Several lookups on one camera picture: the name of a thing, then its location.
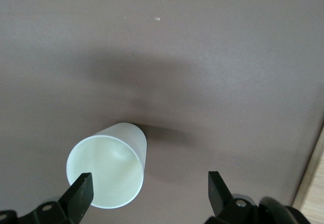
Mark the white plastic cup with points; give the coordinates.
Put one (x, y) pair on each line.
(114, 158)

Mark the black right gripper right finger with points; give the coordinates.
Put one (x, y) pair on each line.
(222, 203)

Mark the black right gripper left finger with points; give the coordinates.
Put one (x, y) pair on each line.
(76, 198)

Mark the brown table cover sheet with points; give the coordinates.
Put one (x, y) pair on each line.
(177, 57)

